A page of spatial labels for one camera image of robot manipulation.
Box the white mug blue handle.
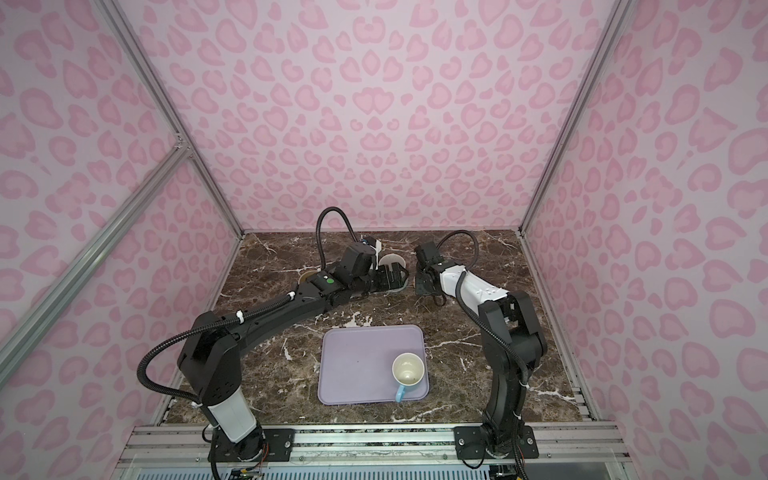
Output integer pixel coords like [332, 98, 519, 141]
[391, 352, 426, 403]

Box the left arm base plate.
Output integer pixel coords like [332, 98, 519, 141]
[208, 427, 296, 463]

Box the blue woven round coaster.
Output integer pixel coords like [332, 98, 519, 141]
[384, 280, 409, 294]

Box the white mug with handle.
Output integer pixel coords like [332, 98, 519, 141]
[378, 253, 407, 269]

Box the aluminium front rail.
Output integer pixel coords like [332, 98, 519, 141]
[110, 421, 638, 480]

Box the beige ceramic mug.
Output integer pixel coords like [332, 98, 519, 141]
[298, 270, 319, 283]

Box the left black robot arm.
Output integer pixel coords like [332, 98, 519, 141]
[177, 263, 409, 450]

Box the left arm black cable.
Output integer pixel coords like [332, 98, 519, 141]
[136, 206, 361, 403]

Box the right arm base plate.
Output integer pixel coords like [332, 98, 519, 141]
[452, 425, 540, 461]

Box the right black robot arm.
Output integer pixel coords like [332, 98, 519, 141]
[415, 261, 547, 457]

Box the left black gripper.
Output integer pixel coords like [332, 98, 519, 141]
[352, 260, 411, 298]

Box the lavender silicone tray mat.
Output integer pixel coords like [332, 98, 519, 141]
[318, 325, 430, 406]

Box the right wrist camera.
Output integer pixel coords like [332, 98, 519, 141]
[414, 241, 444, 270]

